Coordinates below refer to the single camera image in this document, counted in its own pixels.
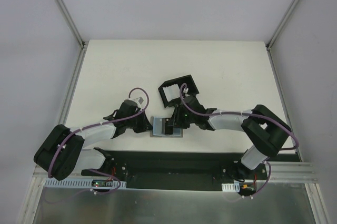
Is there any left white cable duct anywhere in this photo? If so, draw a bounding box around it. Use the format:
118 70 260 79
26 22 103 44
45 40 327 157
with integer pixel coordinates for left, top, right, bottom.
45 178 126 190

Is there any left aluminium frame post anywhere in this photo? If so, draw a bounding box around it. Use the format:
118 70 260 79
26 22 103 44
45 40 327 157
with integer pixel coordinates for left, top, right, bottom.
41 0 89 48

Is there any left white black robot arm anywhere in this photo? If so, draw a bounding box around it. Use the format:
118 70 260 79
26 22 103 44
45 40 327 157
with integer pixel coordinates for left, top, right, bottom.
34 107 153 181

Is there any right white cable duct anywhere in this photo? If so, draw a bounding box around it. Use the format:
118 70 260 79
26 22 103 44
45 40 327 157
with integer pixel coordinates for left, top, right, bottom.
221 181 240 193

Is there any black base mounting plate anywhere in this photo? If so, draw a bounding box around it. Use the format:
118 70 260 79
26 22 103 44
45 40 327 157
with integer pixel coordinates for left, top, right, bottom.
49 148 302 190

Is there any right aluminium frame post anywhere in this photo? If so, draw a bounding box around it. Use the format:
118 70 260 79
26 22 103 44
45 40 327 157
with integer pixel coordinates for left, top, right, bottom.
265 0 319 50

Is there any aluminium frame post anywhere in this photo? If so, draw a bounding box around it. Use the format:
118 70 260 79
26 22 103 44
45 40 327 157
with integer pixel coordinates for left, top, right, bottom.
265 0 319 50
41 0 89 48

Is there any grey leather card holder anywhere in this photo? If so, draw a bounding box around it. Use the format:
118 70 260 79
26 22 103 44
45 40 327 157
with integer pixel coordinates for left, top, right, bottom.
150 116 183 138

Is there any white cable duct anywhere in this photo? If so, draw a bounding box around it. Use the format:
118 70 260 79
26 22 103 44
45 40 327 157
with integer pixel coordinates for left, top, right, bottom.
221 181 240 193
45 178 126 190

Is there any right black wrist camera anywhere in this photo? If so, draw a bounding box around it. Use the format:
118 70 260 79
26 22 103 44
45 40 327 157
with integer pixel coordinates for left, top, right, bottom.
183 96 206 114

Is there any black plastic card box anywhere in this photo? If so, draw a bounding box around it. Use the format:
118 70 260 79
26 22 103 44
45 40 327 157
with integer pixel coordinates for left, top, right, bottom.
158 75 199 108

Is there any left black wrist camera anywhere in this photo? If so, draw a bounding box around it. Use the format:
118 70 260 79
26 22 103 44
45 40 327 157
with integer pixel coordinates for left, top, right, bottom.
115 99 141 119

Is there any purple cable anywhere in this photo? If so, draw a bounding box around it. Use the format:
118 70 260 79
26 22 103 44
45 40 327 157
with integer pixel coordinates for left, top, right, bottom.
46 87 151 196
179 84 300 200

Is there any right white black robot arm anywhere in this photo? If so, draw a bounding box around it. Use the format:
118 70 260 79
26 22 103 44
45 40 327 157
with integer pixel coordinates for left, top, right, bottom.
167 104 291 179

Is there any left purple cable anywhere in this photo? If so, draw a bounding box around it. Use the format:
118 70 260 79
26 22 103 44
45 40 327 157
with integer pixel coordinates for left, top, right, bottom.
46 87 151 196

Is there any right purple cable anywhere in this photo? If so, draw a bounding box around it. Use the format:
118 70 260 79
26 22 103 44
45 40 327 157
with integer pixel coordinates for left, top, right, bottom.
179 84 300 200

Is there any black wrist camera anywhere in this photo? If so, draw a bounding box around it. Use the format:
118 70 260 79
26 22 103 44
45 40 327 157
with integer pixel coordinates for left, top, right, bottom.
115 99 141 119
183 96 206 114

